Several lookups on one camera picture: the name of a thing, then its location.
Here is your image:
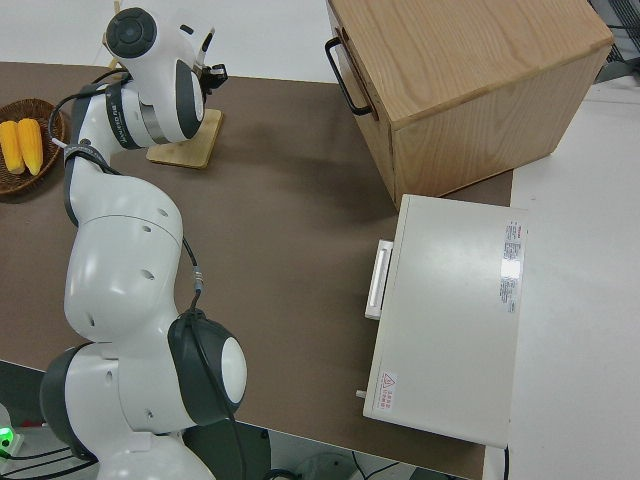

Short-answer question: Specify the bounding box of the black cabinet handle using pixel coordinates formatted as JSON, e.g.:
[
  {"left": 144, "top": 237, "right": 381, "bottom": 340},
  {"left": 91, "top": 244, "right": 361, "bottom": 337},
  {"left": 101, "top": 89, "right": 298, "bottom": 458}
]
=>
[{"left": 324, "top": 38, "right": 374, "bottom": 115}]

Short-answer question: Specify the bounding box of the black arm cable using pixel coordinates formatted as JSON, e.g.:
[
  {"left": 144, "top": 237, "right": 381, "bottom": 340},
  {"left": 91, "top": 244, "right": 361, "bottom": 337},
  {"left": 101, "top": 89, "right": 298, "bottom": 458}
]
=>
[{"left": 48, "top": 68, "right": 246, "bottom": 480}]

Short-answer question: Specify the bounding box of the wooden mug rack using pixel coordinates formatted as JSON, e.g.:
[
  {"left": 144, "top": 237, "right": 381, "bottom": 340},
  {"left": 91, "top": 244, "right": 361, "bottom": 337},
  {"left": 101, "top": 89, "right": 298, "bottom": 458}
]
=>
[{"left": 102, "top": 0, "right": 224, "bottom": 170}]

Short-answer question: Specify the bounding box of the yellow corn cob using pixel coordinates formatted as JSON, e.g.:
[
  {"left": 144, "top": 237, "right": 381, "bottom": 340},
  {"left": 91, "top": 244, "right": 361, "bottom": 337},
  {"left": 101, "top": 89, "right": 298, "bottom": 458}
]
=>
[
  {"left": 0, "top": 120, "right": 24, "bottom": 175},
  {"left": 17, "top": 118, "right": 45, "bottom": 176}
]

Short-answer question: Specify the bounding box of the round wicker basket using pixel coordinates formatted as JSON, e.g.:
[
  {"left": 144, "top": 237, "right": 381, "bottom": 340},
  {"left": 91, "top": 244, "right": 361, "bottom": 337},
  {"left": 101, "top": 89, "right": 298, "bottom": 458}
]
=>
[{"left": 0, "top": 98, "right": 66, "bottom": 196}]

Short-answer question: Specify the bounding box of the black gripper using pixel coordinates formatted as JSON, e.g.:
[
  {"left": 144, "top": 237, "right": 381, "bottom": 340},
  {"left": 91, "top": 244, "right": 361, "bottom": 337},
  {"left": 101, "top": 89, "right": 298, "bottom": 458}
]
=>
[{"left": 198, "top": 63, "right": 230, "bottom": 96}]

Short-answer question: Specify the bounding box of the wooden cabinet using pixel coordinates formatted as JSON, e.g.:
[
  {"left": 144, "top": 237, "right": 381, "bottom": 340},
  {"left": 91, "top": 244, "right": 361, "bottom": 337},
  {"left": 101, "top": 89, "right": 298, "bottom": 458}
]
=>
[{"left": 324, "top": 0, "right": 615, "bottom": 201}]

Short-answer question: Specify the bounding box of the cream toaster oven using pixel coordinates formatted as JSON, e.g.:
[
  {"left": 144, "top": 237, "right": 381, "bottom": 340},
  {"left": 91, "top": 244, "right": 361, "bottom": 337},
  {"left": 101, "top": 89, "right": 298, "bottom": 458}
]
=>
[{"left": 355, "top": 193, "right": 530, "bottom": 449}]

